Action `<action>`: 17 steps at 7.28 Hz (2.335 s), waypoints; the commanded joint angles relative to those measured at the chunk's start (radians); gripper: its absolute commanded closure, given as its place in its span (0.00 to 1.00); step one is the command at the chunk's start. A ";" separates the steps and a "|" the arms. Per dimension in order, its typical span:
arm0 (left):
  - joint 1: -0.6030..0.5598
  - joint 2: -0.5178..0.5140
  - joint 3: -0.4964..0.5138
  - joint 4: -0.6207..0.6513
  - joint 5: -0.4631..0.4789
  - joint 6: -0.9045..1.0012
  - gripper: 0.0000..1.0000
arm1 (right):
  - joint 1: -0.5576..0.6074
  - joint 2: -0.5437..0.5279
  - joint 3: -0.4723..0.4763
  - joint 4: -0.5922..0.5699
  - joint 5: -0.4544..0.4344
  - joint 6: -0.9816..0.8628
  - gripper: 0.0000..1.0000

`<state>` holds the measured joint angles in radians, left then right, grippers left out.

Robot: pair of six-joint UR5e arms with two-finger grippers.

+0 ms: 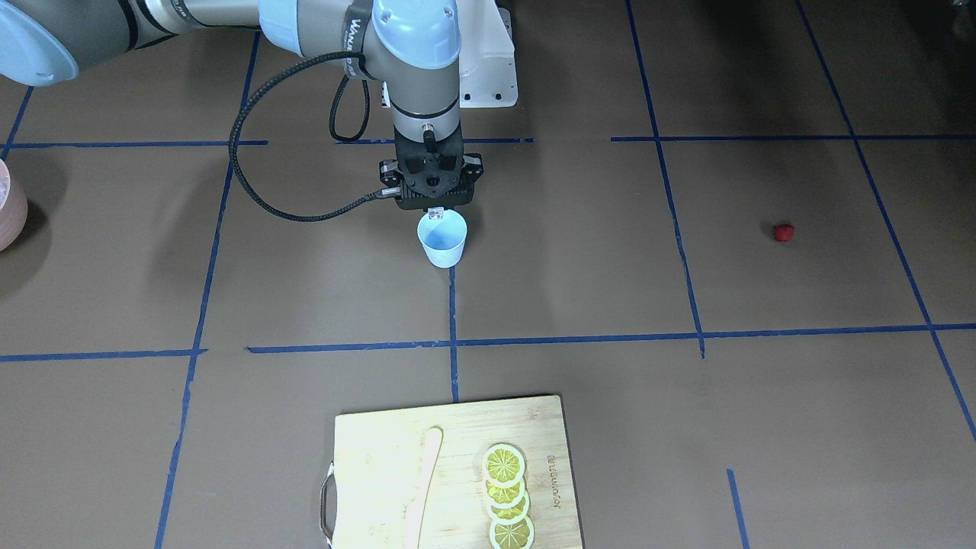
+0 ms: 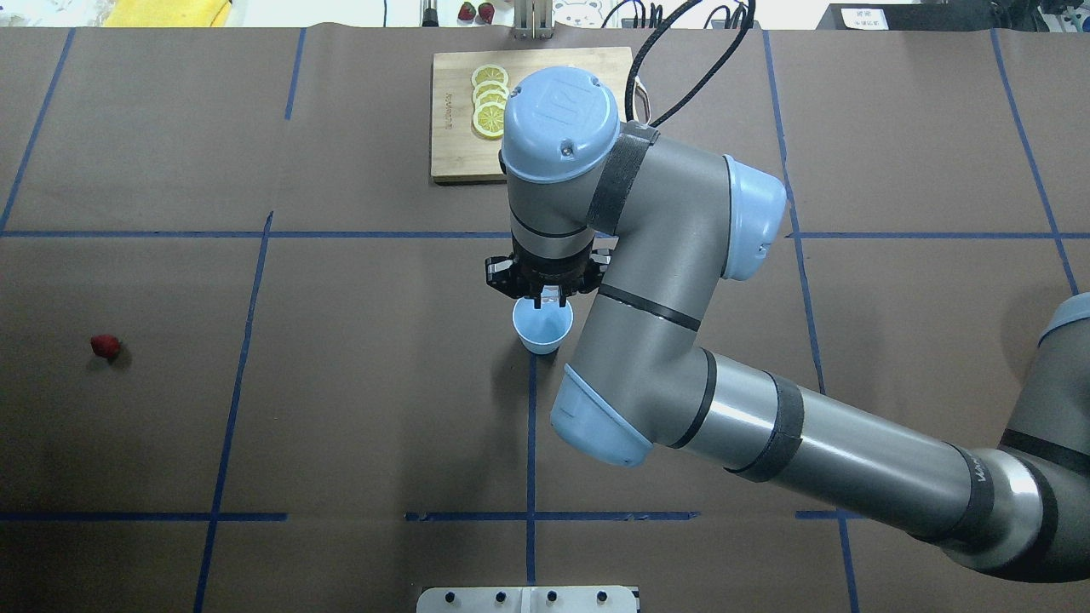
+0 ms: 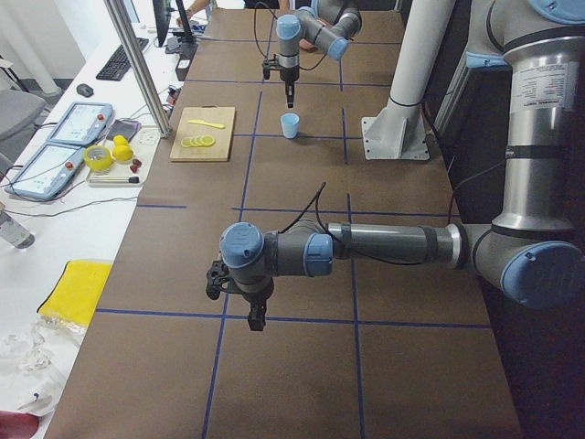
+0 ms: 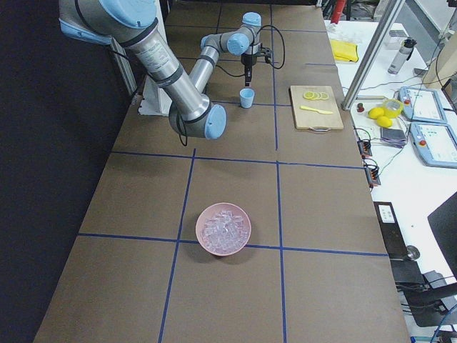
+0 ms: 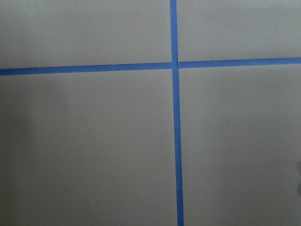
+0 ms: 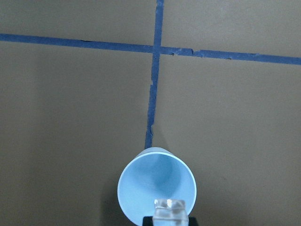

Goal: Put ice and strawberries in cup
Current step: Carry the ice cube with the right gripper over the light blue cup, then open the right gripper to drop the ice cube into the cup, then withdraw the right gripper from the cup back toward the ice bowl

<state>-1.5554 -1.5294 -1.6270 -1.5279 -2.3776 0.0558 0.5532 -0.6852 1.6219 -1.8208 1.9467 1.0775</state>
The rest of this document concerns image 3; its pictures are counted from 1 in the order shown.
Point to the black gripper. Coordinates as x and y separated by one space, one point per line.
289 76
256 301

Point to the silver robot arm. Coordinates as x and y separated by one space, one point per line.
524 251
327 25

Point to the light blue cup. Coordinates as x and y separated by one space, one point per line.
290 123

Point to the pink bowl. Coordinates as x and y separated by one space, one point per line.
307 46

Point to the yellow plastic knife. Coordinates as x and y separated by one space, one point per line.
208 124

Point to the wooden cutting board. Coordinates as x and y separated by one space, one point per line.
220 150

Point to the black power strip box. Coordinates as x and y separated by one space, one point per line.
186 59

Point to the white pillar with base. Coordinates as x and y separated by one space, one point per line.
398 132

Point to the black monitor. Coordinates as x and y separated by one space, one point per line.
162 15

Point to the purple notebook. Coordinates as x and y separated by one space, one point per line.
126 128

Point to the black keyboard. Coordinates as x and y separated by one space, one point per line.
116 66

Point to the white tray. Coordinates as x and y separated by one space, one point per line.
144 145

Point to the whole lemon far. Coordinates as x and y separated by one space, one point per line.
120 140

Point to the whole lemon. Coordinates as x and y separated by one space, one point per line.
120 140
122 153

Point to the whole lemon near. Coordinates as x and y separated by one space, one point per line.
122 153

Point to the yellow cloth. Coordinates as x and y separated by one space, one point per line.
77 292

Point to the yellow tape roll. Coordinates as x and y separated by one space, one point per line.
98 158

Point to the black computer mouse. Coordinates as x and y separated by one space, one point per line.
85 90

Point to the teach pendant far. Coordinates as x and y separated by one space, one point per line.
82 124

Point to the teach pendant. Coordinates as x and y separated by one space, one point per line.
47 172
82 124

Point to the teach pendant near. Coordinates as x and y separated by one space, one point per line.
47 172

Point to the aluminium frame post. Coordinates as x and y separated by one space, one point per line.
124 29

